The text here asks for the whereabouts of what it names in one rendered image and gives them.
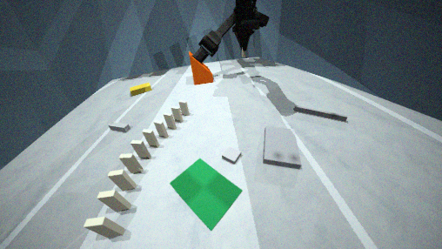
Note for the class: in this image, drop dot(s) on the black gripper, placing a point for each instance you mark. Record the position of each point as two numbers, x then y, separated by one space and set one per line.
244 27

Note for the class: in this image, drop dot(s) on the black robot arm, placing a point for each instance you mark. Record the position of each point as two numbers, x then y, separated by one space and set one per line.
213 39

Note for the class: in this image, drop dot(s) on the yellow flat block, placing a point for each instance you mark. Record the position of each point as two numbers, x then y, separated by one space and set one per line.
140 89

